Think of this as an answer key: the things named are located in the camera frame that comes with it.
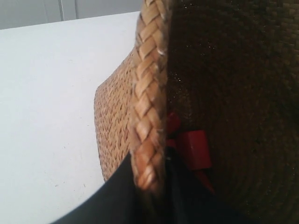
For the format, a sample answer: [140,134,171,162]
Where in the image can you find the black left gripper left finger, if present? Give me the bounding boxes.
[51,154,145,224]

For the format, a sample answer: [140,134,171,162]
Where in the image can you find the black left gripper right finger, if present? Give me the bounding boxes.
[166,147,236,224]

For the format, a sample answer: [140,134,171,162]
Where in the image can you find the brown woven wicker basket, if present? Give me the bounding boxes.
[94,0,299,224]

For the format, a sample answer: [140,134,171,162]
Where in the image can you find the red cylinder bottom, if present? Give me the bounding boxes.
[193,170,215,194]

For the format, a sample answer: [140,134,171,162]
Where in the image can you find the red cylinder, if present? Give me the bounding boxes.
[193,170,215,194]
[176,130,212,170]
[166,112,181,138]

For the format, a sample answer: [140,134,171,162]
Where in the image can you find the red cylinder top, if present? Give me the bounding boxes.
[176,130,212,170]

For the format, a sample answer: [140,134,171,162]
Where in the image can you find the red cylinder upper right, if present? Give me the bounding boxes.
[166,112,181,138]

